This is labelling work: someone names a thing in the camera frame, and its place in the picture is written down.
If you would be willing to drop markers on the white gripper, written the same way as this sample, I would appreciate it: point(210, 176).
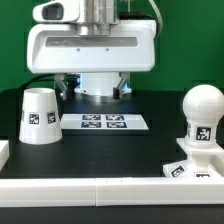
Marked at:
point(57, 48)

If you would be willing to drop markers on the white lamp shade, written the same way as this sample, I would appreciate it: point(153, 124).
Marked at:
point(40, 123)

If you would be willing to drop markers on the white lamp bulb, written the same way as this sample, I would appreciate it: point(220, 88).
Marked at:
point(203, 107)

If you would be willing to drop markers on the white lamp base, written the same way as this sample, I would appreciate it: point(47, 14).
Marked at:
point(200, 162)

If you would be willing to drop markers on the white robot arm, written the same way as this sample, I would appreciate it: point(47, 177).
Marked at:
point(97, 17)

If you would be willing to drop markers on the white marker plate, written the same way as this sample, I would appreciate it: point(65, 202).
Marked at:
point(103, 122)

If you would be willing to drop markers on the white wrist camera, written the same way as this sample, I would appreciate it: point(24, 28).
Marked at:
point(57, 11)

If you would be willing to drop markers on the white left wall bar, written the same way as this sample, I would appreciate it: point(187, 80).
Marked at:
point(4, 152)

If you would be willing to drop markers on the white wall bar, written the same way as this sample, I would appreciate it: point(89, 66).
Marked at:
point(4, 152)
point(61, 192)

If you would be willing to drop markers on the white front wall bar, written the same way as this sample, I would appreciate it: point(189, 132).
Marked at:
point(61, 192)

